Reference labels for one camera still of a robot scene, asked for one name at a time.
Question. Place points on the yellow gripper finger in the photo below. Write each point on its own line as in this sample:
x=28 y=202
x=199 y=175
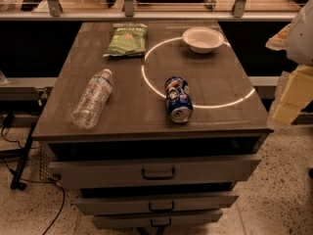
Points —
x=278 y=42
x=294 y=93

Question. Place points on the green jalapeno chip bag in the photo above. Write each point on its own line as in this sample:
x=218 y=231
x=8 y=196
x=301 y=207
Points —
x=128 y=39

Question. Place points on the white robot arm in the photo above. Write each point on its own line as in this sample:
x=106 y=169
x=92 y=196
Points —
x=296 y=39

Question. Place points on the white paper bowl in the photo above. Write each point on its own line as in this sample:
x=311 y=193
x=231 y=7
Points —
x=202 y=40

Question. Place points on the blue soda can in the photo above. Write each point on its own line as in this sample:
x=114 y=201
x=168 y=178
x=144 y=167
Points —
x=178 y=102

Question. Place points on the grey drawer cabinet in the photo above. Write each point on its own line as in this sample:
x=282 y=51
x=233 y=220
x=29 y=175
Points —
x=228 y=117

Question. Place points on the clear plastic water bottle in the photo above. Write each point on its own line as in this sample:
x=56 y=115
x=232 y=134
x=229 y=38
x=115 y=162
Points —
x=92 y=101

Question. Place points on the black stand leg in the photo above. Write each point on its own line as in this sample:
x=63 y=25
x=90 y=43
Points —
x=16 y=181

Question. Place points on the middle drawer with handle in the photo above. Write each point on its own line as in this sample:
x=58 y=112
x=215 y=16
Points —
x=157 y=203

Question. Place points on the drawer with handle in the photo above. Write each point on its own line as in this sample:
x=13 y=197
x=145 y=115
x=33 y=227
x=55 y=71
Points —
x=156 y=219
x=154 y=172
x=157 y=203

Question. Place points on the top drawer with handle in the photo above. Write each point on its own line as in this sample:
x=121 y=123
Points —
x=154 y=172

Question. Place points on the metal railing frame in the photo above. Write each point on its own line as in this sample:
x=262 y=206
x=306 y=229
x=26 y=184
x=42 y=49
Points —
x=98 y=10

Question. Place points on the bottom drawer with handle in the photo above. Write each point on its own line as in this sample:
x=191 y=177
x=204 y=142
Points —
x=156 y=219

